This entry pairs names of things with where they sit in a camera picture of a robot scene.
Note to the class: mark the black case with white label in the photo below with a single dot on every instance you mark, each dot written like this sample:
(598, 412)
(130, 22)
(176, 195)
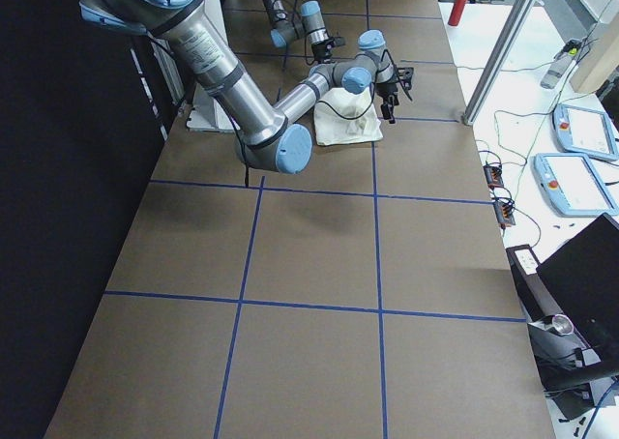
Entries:
(536, 299)

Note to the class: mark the teach pendant tablet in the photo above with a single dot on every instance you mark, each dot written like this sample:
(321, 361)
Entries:
(584, 130)
(572, 185)

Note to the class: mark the cream long-sleeve cat shirt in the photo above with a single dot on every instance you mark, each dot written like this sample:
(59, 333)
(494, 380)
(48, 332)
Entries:
(345, 118)

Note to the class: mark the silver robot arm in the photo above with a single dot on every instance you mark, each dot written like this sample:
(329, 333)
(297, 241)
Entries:
(306, 25)
(268, 135)

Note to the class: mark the aluminium frame post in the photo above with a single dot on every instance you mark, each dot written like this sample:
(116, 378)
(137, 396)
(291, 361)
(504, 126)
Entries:
(506, 39)

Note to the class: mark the near teach pendant tablet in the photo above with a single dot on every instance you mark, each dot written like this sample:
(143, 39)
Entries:
(572, 185)

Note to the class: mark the orange black connector box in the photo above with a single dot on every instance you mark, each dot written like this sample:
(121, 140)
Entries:
(493, 175)
(504, 212)

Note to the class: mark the red cylindrical bottle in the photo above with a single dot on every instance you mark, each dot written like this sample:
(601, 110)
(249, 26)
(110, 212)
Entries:
(456, 12)

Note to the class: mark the far orange black connector box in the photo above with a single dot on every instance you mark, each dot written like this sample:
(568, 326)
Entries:
(493, 175)

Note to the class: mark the near orange black connector box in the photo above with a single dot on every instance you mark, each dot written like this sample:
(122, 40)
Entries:
(504, 212)

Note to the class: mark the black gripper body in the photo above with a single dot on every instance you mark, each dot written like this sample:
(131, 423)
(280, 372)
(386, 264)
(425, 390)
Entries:
(323, 48)
(387, 91)

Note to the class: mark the far teach pendant tablet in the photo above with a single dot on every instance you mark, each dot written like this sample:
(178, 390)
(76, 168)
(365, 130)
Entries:
(584, 130)

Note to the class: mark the black monitor with stand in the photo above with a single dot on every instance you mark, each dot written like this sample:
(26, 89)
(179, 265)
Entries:
(582, 278)

